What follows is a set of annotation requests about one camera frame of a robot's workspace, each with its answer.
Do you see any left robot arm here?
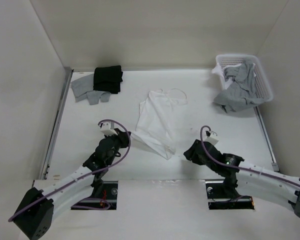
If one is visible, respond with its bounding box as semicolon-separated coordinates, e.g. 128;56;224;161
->
9;128;131;240

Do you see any white garment in basket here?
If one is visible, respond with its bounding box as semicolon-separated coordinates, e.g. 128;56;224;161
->
211;63;241;89

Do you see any grey crumpled tank top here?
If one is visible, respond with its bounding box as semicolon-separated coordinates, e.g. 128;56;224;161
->
213;59;266;113

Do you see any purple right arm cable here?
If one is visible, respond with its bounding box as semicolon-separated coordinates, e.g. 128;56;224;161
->
199;125;300;193

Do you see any white tank top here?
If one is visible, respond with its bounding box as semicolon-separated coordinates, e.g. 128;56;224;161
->
131;88;188;160

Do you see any left metal table rail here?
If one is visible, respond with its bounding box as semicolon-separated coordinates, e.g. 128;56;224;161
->
38;66;74;180

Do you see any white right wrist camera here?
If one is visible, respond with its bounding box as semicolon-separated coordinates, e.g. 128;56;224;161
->
204;130;219;146

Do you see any black folded tank top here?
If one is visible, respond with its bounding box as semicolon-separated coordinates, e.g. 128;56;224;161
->
93;65;123;94

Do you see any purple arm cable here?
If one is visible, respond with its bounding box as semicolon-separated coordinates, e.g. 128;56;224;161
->
199;125;300;193
7;118;132;223

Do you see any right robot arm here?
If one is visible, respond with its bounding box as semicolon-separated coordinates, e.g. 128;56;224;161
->
183;139;300;218

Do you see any grey folded tank top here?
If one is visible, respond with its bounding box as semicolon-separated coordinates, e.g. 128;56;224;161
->
70;74;111;105

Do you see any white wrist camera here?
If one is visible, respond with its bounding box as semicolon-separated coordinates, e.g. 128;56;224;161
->
204;130;219;146
99;121;117;137

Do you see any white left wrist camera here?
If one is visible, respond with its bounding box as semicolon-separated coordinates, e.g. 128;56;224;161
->
99;121;117;137

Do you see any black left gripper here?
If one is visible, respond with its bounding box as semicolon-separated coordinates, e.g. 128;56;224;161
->
103;128;131;166

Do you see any white plastic basket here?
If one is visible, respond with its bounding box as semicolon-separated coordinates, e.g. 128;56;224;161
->
215;53;275;103

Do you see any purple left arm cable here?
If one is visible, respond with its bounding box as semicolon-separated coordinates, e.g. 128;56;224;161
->
7;118;132;223

